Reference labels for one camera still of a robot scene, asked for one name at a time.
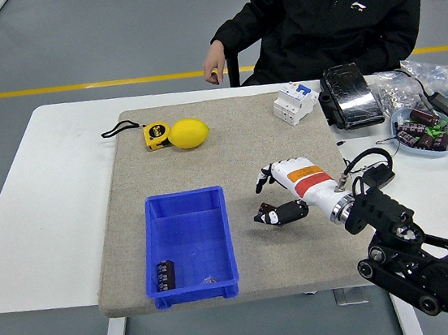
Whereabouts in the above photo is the thin black wire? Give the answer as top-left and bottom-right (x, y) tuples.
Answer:
(374, 134), (403, 158)

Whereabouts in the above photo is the grey-brown mat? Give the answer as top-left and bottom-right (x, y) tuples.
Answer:
(75, 80), (391, 321)

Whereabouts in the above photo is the plastic bag of metal washers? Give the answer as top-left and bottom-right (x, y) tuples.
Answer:
(369, 67), (420, 118)

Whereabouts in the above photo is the grey metal floor plate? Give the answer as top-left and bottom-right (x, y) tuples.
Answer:
(331, 285), (371, 307)

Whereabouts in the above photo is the person's hand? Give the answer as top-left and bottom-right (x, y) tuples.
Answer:
(199, 38), (230, 86)

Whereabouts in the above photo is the yellow tape measure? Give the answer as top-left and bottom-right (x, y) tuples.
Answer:
(99, 114), (174, 157)

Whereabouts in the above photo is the yellow lemon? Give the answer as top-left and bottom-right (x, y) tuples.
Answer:
(165, 114), (213, 152)

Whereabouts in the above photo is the plastic bag of blue parts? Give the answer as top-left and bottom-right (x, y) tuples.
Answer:
(400, 54), (448, 113)

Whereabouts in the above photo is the white circuit breaker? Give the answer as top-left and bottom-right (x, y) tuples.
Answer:
(269, 79), (323, 129)

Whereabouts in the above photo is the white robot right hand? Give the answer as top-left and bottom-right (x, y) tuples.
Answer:
(247, 152), (350, 229)

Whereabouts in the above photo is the black chair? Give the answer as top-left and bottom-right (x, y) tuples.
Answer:
(223, 36), (268, 89)

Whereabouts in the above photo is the person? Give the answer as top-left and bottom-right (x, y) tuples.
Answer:
(205, 0), (434, 94)

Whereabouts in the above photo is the light blue bowl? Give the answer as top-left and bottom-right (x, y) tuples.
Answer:
(388, 101), (448, 164)

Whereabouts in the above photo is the dark brown cylindrical battery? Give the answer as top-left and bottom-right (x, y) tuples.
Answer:
(432, 131), (448, 152)
(409, 105), (441, 129)
(395, 129), (421, 150)
(400, 118), (429, 138)
(153, 259), (179, 294)
(414, 132), (437, 152)
(257, 200), (280, 218)

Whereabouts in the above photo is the black wrapped case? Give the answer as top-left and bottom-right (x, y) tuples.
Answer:
(313, 58), (387, 134)

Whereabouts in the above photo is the black power adapter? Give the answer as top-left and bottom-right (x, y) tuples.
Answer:
(429, 89), (448, 122)

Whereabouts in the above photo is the blue plastic box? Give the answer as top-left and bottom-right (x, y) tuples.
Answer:
(133, 183), (242, 311)

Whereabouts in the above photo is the green terminal block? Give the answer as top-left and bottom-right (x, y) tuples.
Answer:
(422, 119), (448, 140)

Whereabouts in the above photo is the black plug box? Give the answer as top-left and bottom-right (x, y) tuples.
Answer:
(360, 161), (398, 191)

